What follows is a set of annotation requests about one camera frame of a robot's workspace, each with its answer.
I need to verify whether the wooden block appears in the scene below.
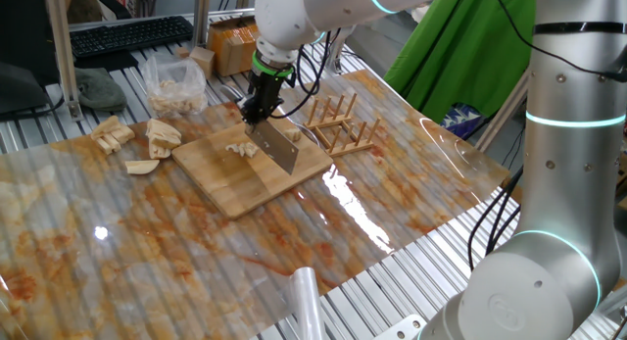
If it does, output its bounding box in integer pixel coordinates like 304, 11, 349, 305
188, 45, 217, 81

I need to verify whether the clear plastic wrap roll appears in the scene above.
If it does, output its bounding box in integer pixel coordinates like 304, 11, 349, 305
285, 266, 328, 340

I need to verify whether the marble pattern plastic sheet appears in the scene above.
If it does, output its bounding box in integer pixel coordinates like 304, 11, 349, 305
0, 68, 511, 340

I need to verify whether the plastic bag of lotus pieces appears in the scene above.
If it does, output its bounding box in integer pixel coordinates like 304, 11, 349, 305
140, 52, 210, 119

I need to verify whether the black power cable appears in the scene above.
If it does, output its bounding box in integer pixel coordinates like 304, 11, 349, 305
467, 164, 524, 272

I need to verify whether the blue white patterned item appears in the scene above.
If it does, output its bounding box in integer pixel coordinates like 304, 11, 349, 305
439, 102, 485, 139

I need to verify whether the steel cleaver knife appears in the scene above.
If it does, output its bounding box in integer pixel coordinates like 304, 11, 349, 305
219, 83, 301, 176

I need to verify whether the wooden peg rack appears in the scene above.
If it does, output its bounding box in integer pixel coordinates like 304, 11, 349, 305
303, 92, 382, 158

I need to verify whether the bamboo cutting board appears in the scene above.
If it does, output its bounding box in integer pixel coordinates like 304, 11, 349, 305
170, 109, 334, 221

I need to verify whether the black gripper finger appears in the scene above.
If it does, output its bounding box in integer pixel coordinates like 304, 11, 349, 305
257, 100, 286, 126
237, 97, 258, 129

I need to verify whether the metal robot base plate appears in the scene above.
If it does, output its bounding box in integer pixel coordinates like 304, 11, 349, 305
371, 314, 428, 340

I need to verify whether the taped cardboard box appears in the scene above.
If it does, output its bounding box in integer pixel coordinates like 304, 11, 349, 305
206, 14, 261, 78

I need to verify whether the flat lotus root slice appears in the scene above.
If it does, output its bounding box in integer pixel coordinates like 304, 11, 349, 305
124, 159, 161, 176

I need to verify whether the metal bowl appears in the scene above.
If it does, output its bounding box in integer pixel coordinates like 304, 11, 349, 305
296, 122, 319, 145

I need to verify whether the black keyboard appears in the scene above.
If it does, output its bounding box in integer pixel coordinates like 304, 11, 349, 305
69, 15, 194, 60

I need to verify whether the black camera cable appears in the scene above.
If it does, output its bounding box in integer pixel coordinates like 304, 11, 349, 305
271, 28, 334, 120

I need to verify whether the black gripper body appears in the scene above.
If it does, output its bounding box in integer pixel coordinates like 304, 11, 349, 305
246, 71, 296, 118

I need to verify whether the aluminium frame post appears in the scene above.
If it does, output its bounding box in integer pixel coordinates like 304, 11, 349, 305
191, 0, 213, 50
473, 70, 533, 153
42, 0, 85, 122
323, 28, 355, 75

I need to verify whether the grey green cloth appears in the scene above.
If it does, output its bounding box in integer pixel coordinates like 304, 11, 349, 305
72, 66, 129, 113

